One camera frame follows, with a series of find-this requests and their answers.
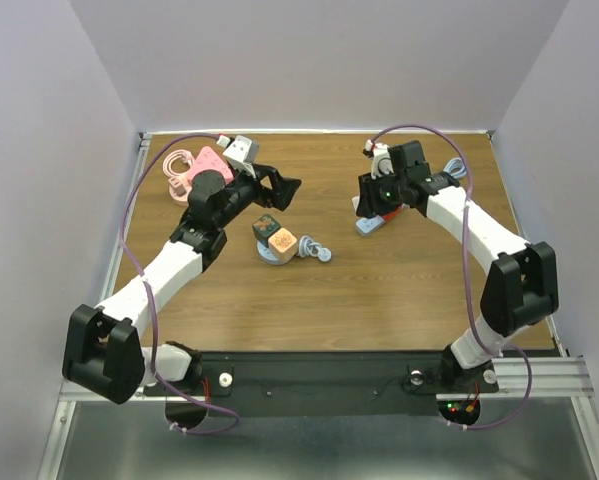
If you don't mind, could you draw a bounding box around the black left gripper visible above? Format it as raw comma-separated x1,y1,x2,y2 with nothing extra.
214,163,300,229

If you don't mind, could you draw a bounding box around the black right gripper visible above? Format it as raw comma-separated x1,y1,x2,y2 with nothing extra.
354,167,406,219

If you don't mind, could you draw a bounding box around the dark green cube socket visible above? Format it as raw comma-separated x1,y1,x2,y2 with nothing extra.
252,214,281,247

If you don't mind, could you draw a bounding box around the tan cube socket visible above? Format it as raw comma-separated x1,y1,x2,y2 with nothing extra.
268,227,298,263

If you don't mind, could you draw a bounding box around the round light blue power socket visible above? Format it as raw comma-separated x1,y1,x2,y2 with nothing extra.
257,241,292,266

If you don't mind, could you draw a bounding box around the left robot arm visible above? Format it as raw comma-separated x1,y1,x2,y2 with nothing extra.
62,165,302,404

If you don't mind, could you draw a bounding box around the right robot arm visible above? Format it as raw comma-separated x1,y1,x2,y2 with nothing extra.
356,140,559,390

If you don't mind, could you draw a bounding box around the white-blue power strip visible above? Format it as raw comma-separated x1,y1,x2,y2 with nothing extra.
355,216,385,236

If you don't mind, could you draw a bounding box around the pink triangular power strip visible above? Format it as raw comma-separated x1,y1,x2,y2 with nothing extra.
185,146,234,185

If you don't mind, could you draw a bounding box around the pink round socket base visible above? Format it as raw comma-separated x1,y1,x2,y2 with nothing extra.
168,173,192,207

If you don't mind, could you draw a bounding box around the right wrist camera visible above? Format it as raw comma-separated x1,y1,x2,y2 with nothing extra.
363,140,394,179

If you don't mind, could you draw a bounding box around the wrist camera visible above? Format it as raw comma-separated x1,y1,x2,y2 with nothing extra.
216,135,259,177
363,140,394,179

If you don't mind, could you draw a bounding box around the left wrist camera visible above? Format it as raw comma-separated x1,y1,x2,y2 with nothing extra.
216,135,259,177

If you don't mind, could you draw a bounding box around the light blue round socket cable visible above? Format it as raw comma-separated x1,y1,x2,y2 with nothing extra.
296,234,334,263

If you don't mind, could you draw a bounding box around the light blue strip cable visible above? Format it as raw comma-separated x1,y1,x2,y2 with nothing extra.
441,157,469,181

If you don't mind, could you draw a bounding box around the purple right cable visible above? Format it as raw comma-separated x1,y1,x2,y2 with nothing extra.
366,124,533,431

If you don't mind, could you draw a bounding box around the purple cable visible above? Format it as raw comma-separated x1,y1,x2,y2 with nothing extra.
366,124,533,431
120,132,240,435

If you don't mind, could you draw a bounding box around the pink coiled cable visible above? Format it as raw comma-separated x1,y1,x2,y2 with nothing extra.
162,151,196,179

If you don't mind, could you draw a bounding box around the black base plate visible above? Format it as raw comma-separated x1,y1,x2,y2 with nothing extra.
143,349,500,419

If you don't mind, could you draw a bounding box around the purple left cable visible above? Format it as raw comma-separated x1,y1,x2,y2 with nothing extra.
120,132,240,435

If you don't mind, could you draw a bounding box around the aluminium rail frame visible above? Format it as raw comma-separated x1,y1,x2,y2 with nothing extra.
36,130,596,480

